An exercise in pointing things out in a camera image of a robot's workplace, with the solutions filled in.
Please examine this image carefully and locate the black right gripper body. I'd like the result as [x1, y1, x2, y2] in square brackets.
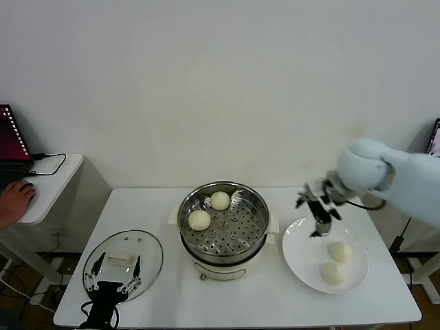
[305, 178, 344, 221]

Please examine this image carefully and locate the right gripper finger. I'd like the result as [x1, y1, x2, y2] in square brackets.
[296, 185, 312, 207]
[308, 201, 333, 238]

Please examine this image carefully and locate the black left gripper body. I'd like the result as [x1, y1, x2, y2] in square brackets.
[87, 280, 127, 326]

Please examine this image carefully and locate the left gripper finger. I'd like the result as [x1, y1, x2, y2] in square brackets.
[116, 255, 143, 293]
[84, 252, 107, 292]

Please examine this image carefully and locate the glass lid with white handle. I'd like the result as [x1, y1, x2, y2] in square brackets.
[83, 229, 165, 306]

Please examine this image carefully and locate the white steamed baozi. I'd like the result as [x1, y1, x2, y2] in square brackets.
[320, 263, 346, 285]
[209, 190, 230, 210]
[328, 241, 353, 264]
[187, 210, 212, 231]

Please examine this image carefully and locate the person's bare forearm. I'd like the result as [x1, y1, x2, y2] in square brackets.
[0, 206, 17, 231]

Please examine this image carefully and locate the person's bare hand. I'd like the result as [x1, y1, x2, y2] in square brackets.
[1, 181, 37, 224]

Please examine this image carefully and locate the white round plate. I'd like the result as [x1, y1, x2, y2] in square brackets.
[282, 216, 370, 295]

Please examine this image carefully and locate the white electric cooker pot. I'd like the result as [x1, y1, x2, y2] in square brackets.
[168, 209, 280, 281]

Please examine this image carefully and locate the white rounded side table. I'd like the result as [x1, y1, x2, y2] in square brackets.
[0, 153, 86, 286]

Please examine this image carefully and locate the white side table with label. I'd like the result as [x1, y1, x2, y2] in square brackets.
[407, 252, 440, 305]

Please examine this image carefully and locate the black laptop with dock icons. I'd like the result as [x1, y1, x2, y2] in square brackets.
[0, 104, 37, 200]

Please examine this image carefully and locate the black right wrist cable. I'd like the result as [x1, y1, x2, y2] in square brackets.
[345, 199, 388, 210]

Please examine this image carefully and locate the black floor cable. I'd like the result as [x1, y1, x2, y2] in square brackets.
[0, 267, 68, 300]

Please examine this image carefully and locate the black cable with adapter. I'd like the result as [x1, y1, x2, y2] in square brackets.
[390, 216, 412, 254]

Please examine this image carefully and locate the grey laptop showing camera windows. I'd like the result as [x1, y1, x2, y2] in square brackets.
[425, 118, 440, 155]

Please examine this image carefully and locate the black laptop charger cable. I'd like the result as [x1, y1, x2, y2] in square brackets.
[26, 153, 68, 178]

